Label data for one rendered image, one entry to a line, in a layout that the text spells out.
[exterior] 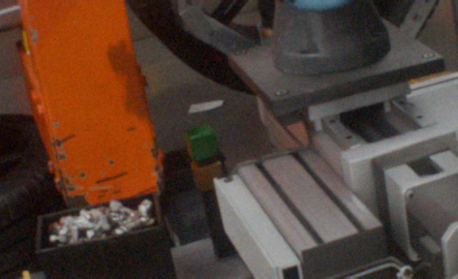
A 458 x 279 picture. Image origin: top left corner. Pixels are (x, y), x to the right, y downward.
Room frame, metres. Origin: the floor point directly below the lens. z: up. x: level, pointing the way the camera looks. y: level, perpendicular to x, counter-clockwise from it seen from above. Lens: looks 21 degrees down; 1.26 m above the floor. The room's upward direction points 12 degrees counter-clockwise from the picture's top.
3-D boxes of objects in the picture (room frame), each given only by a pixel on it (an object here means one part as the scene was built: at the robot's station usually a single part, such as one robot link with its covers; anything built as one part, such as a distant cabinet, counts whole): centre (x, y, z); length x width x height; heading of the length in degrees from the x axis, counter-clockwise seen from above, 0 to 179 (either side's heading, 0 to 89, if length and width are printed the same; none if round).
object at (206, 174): (1.68, 0.04, 0.59); 0.04 x 0.04 x 0.04; 12
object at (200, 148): (1.68, 0.04, 0.64); 0.04 x 0.04 x 0.04; 12
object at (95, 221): (1.64, 0.22, 0.51); 0.20 x 0.14 x 0.13; 93
